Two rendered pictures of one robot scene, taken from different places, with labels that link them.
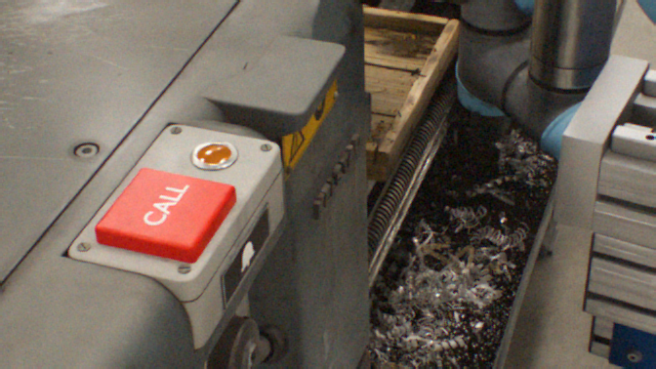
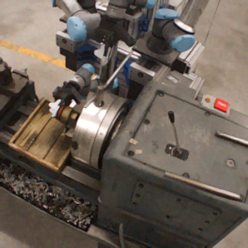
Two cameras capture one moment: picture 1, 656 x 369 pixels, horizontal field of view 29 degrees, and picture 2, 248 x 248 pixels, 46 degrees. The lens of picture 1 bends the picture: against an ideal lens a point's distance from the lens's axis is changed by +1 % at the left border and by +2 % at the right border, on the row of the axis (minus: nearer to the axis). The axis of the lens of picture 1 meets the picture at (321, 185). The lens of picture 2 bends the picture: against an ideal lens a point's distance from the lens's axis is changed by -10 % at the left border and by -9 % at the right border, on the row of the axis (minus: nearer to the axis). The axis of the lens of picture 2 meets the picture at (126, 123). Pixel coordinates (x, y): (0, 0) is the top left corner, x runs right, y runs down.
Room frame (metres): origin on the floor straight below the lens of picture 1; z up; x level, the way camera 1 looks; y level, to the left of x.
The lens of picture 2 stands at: (1.02, 0.97, 2.15)
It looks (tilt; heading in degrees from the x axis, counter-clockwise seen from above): 51 degrees down; 264
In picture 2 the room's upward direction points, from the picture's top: 10 degrees clockwise
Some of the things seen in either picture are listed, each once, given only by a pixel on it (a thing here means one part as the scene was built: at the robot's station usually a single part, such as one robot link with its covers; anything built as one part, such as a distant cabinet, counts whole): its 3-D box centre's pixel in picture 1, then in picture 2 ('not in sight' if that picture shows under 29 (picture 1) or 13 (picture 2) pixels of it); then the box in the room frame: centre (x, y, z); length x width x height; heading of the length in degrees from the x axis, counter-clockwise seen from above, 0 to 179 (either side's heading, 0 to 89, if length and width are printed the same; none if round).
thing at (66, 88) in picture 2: not in sight; (66, 93); (1.22, -0.05, 1.08); 0.12 x 0.09 x 0.08; 68
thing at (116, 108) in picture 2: not in sight; (110, 134); (0.99, 0.16, 1.08); 0.31 x 0.03 x 0.31; 69
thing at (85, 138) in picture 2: not in sight; (97, 128); (1.05, 0.13, 1.08); 0.32 x 0.09 x 0.32; 69
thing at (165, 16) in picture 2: not in sight; (165, 22); (0.78, -0.39, 1.33); 0.13 x 0.12 x 0.14; 115
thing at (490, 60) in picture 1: (501, 64); (86, 88); (1.14, -0.20, 0.98); 0.11 x 0.08 x 0.11; 25
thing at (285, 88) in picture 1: (271, 87); (184, 93); (0.70, 0.03, 1.24); 0.09 x 0.08 x 0.03; 159
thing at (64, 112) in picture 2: not in sight; (68, 115); (1.19, 0.08, 1.08); 0.09 x 0.09 x 0.09; 69
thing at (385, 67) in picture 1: (284, 72); (50, 132); (1.29, 0.04, 0.89); 0.36 x 0.30 x 0.04; 69
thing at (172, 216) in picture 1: (168, 218); (221, 105); (0.55, 0.09, 1.26); 0.06 x 0.06 x 0.02; 69
